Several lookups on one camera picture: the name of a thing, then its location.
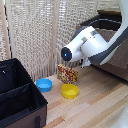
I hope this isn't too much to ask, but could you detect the yellow plastic bowl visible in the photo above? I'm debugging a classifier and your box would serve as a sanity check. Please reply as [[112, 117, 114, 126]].
[[60, 83, 80, 100]]

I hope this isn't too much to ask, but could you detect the brown drawer cabinet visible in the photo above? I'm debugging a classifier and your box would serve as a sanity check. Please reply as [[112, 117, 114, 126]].
[[75, 9, 128, 83]]

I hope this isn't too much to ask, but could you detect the blue plastic bowl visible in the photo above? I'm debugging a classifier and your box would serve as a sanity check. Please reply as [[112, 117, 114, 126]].
[[35, 78, 54, 93]]

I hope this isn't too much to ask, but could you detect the red yellow snack box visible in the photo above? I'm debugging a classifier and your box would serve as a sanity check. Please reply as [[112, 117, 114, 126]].
[[56, 64, 79, 85]]

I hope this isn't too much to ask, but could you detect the black fabric storage box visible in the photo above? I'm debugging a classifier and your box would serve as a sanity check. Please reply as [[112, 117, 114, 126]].
[[0, 58, 49, 128]]

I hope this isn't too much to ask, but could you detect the woven bamboo screen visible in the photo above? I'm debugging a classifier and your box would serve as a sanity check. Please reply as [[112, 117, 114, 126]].
[[0, 0, 121, 83]]

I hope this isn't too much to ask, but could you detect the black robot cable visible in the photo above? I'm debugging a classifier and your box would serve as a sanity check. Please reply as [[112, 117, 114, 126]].
[[73, 18, 128, 38]]

